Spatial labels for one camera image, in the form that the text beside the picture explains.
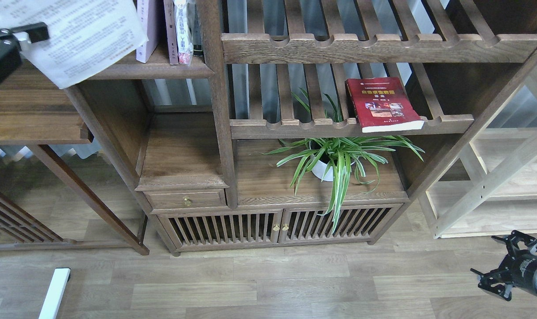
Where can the dark wooden bookshelf cabinet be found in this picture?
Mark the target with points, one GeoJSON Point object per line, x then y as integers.
{"type": "Point", "coordinates": [276, 69]}

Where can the white plant pot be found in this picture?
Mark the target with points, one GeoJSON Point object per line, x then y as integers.
{"type": "Point", "coordinates": [320, 170]}

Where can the brown spine book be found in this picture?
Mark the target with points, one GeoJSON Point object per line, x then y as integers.
{"type": "Point", "coordinates": [171, 34]}

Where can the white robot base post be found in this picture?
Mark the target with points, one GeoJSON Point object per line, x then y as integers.
{"type": "Point", "coordinates": [55, 293]}

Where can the white pale purple book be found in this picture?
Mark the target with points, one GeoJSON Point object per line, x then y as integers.
{"type": "Point", "coordinates": [151, 16]}

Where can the plastic wrapped white book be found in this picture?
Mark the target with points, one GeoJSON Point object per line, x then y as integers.
{"type": "Point", "coordinates": [183, 16]}

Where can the red cover book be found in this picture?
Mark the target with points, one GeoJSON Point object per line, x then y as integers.
{"type": "Point", "coordinates": [382, 105]}

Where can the light wooden shelf rack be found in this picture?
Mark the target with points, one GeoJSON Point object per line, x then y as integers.
{"type": "Point", "coordinates": [500, 194]}

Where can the spider plant green leaves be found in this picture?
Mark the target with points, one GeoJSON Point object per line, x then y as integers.
{"type": "Point", "coordinates": [356, 149]}

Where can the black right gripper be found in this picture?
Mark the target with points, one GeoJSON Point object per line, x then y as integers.
{"type": "Point", "coordinates": [521, 273]}

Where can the yellow cover book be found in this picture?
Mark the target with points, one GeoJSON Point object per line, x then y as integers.
{"type": "Point", "coordinates": [86, 36]}

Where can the dark spine book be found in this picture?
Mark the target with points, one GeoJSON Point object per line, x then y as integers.
{"type": "Point", "coordinates": [195, 30]}

